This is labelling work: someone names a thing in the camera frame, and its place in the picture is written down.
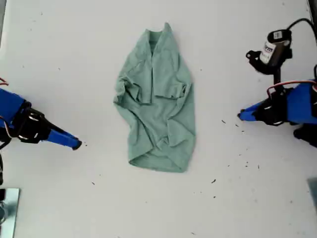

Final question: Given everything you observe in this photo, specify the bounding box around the black camera cable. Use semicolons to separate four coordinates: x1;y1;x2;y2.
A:
288;18;317;48

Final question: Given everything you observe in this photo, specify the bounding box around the steel plate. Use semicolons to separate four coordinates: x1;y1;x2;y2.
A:
0;187;20;238

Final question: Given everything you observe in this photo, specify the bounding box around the red white servo wire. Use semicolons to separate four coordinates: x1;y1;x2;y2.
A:
266;79;317;96
0;77;13;139

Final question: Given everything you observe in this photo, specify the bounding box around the black camera stalk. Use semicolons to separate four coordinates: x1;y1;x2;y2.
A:
245;49;293;86

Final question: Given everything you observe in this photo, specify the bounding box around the green t-shirt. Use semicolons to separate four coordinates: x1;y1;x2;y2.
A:
113;22;198;174

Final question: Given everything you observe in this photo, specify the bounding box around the black camera box white label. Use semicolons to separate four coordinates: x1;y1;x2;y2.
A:
259;29;293;67

